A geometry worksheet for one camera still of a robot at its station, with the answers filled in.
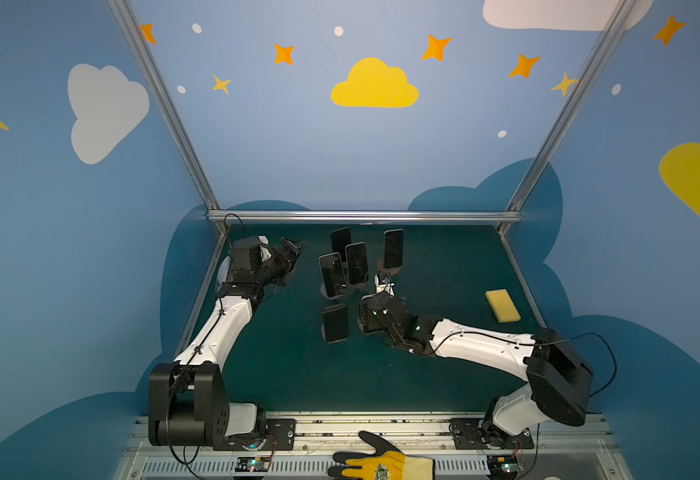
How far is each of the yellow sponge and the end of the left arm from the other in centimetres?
69

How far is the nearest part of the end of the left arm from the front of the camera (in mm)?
747

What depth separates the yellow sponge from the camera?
0.98 meters
